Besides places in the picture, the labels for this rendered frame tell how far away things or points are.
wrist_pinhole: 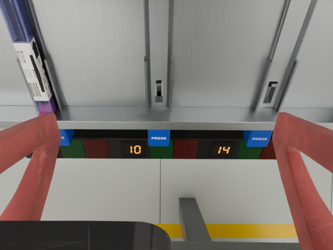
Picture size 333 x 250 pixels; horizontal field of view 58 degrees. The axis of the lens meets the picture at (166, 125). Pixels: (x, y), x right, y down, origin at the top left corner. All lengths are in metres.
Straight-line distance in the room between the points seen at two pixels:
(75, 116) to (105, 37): 0.09
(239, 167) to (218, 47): 0.84
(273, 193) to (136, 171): 0.48
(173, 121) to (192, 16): 0.10
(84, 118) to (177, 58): 0.11
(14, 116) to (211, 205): 0.86
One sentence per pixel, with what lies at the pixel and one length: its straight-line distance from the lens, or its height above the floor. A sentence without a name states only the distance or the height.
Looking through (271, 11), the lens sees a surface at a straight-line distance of 0.27.
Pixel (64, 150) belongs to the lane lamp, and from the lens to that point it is 0.39.
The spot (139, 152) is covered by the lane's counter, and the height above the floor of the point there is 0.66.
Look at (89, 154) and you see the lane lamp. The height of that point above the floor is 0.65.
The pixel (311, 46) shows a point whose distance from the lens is 0.30.
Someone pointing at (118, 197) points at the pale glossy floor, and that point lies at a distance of 1.08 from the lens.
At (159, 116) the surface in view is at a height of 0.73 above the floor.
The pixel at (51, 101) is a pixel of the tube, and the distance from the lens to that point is 0.31.
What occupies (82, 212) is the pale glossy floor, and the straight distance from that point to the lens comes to 1.12.
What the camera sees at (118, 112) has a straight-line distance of 0.31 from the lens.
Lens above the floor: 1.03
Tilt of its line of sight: 87 degrees down
